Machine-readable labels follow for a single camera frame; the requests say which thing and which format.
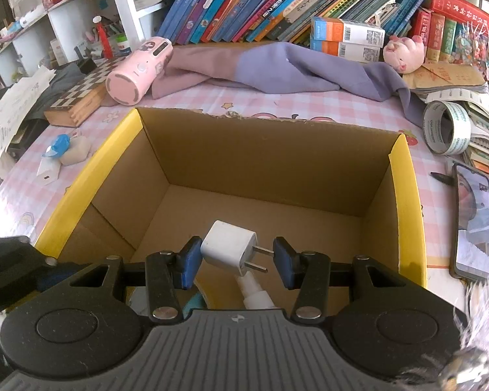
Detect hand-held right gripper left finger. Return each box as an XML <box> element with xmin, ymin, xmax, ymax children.
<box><xmin>67</xmin><ymin>235</ymin><xmax>202</xmax><ymax>323</ymax></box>

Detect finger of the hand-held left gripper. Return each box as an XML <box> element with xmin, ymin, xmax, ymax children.
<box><xmin>0</xmin><ymin>235</ymin><xmax>58</xmax><ymax>322</ymax></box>
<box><xmin>37</xmin><ymin>264</ymin><xmax>73</xmax><ymax>293</ymax></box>

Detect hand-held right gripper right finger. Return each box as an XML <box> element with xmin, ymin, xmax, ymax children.
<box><xmin>272</xmin><ymin>236</ymin><xmax>410</xmax><ymax>323</ymax></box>

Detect white charger plug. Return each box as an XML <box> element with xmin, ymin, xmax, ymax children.
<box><xmin>200</xmin><ymin>220</ymin><xmax>274</xmax><ymax>280</ymax></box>

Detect white dropper bottle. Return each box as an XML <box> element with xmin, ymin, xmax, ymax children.
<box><xmin>235</xmin><ymin>273</ymin><xmax>278</xmax><ymax>311</ymax></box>

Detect yellow cardboard box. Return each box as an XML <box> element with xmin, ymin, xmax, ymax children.
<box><xmin>35</xmin><ymin>107</ymin><xmax>428</xmax><ymax>312</ymax></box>

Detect white usb adapter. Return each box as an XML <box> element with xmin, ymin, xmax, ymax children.
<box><xmin>37</xmin><ymin>158</ymin><xmax>63</xmax><ymax>190</ymax></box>

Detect small blue white wrapper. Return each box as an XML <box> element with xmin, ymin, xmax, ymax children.
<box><xmin>42</xmin><ymin>134</ymin><xmax>72</xmax><ymax>159</ymax></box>

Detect white paper sheets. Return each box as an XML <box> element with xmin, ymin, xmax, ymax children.
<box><xmin>0</xmin><ymin>65</ymin><xmax>58</xmax><ymax>164</ymax></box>

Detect wooden chessboard box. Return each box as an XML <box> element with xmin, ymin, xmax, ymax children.
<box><xmin>44</xmin><ymin>58</ymin><xmax>125</xmax><ymax>128</ymax></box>

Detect dark grey cloth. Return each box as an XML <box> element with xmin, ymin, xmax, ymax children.
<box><xmin>24</xmin><ymin>63</ymin><xmax>92</xmax><ymax>123</ymax></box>

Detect black smartphone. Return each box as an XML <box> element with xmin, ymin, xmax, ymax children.
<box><xmin>449</xmin><ymin>162</ymin><xmax>489</xmax><ymax>282</ymax></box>

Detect pink thermos bottle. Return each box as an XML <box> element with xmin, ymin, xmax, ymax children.
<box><xmin>106</xmin><ymin>36</ymin><xmax>174</xmax><ymax>107</ymax></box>

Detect purple pink cloth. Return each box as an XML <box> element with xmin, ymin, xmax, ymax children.
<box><xmin>151</xmin><ymin>41</ymin><xmax>426</xmax><ymax>127</ymax></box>

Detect orange white carton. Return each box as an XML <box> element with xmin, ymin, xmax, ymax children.
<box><xmin>311</xmin><ymin>16</ymin><xmax>386</xmax><ymax>46</ymax></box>
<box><xmin>310</xmin><ymin>40</ymin><xmax>383</xmax><ymax>63</ymax></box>

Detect white green tape roll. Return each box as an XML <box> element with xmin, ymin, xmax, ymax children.
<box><xmin>422</xmin><ymin>100</ymin><xmax>472</xmax><ymax>156</ymax></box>

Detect red glue bottle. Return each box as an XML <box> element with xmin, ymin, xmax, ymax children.
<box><xmin>92</xmin><ymin>15</ymin><xmax>115</xmax><ymax>61</ymax></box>

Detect pink pig toy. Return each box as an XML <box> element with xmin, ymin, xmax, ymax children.
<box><xmin>382</xmin><ymin>35</ymin><xmax>426</xmax><ymax>75</ymax></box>

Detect brown paper pad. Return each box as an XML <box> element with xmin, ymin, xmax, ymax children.
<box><xmin>403</xmin><ymin>62</ymin><xmax>489</xmax><ymax>98</ymax></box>

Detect row of colourful books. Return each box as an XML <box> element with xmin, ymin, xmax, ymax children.
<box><xmin>157</xmin><ymin>0</ymin><xmax>428</xmax><ymax>45</ymax></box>

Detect white bookshelf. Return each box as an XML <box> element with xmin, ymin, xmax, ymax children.
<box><xmin>0</xmin><ymin>0</ymin><xmax>180</xmax><ymax>90</ymax></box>

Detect colourful paper crane bunch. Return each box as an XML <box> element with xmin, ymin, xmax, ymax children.
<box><xmin>452</xmin><ymin>20</ymin><xmax>489</xmax><ymax>86</ymax></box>

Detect thick red book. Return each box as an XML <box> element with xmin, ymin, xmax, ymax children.
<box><xmin>426</xmin><ymin>0</ymin><xmax>489</xmax><ymax>29</ymax></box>

